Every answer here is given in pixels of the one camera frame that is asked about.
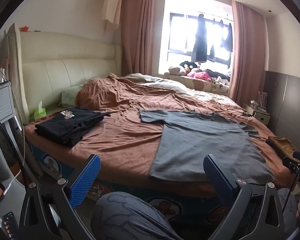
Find cream hanging cloth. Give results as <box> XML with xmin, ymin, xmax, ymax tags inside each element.
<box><xmin>101</xmin><ymin>0</ymin><xmax>123</xmax><ymax>32</ymax></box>

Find short dark hanging garment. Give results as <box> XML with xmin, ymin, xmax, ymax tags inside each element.
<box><xmin>221</xmin><ymin>22</ymin><xmax>233</xmax><ymax>52</ymax></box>

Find grey t-shirt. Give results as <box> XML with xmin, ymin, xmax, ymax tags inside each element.
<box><xmin>139</xmin><ymin>109</ymin><xmax>274</xmax><ymax>183</ymax></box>

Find window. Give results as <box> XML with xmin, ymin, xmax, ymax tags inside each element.
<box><xmin>160</xmin><ymin>0</ymin><xmax>234</xmax><ymax>74</ymax></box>

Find black folded clothes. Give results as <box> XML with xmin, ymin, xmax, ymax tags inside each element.
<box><xmin>35</xmin><ymin>108</ymin><xmax>111</xmax><ymax>147</ymax></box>

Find grey wardrobe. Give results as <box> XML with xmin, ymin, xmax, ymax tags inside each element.
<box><xmin>264</xmin><ymin>71</ymin><xmax>300</xmax><ymax>153</ymax></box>

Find cream padded headboard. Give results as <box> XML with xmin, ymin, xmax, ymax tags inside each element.
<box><xmin>20</xmin><ymin>31</ymin><xmax>123</xmax><ymax>123</ymax></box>

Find long dark hanging garment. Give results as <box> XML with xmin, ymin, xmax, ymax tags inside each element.
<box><xmin>191</xmin><ymin>14</ymin><xmax>207</xmax><ymax>62</ymax></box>

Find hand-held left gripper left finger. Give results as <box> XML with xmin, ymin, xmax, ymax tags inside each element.
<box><xmin>17</xmin><ymin>154</ymin><xmax>102</xmax><ymax>240</ymax></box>

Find brown blanket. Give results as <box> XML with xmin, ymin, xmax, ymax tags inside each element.
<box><xmin>24</xmin><ymin>76</ymin><xmax>290</xmax><ymax>198</ymax></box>

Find pink curtain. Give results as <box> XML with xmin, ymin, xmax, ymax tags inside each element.
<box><xmin>121</xmin><ymin>0</ymin><xmax>165</xmax><ymax>77</ymax></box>
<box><xmin>227</xmin><ymin>0</ymin><xmax>265</xmax><ymax>105</ymax></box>

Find person's leg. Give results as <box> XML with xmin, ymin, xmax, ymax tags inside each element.
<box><xmin>90</xmin><ymin>191</ymin><xmax>183</xmax><ymax>240</ymax></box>

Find bear print cushion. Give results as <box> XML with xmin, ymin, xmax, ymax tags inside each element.
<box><xmin>162</xmin><ymin>74</ymin><xmax>230</xmax><ymax>96</ymax></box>

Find light green pillow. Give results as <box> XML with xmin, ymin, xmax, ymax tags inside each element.
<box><xmin>61</xmin><ymin>85</ymin><xmax>84</xmax><ymax>107</ymax></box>

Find cartoon print bed sheet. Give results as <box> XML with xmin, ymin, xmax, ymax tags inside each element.
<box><xmin>31</xmin><ymin>142</ymin><xmax>230</xmax><ymax>227</ymax></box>

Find striped paper bag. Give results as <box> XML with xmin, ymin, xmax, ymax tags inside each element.
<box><xmin>257</xmin><ymin>86</ymin><xmax>268</xmax><ymax>105</ymax></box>

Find tan folded garment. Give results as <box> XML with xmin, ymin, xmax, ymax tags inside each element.
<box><xmin>266</xmin><ymin>136</ymin><xmax>297</xmax><ymax>159</ymax></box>

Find dark remote control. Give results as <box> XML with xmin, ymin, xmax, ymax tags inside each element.
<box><xmin>1</xmin><ymin>211</ymin><xmax>19</xmax><ymax>239</ymax></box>

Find green tissue pack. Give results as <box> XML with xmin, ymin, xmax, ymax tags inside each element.
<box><xmin>34</xmin><ymin>101</ymin><xmax>47</xmax><ymax>120</ymax></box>

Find pink plush toy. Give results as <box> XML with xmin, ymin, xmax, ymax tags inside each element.
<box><xmin>187</xmin><ymin>71</ymin><xmax>212</xmax><ymax>81</ymax></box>

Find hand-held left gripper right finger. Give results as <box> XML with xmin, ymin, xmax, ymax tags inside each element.
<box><xmin>203</xmin><ymin>154</ymin><xmax>285</xmax><ymax>240</ymax></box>

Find black penguin plush toy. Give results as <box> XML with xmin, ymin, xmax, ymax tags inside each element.
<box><xmin>179</xmin><ymin>60</ymin><xmax>203</xmax><ymax>75</ymax></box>

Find white nightstand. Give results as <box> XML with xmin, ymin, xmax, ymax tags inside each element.
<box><xmin>245</xmin><ymin>102</ymin><xmax>270</xmax><ymax>123</ymax></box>

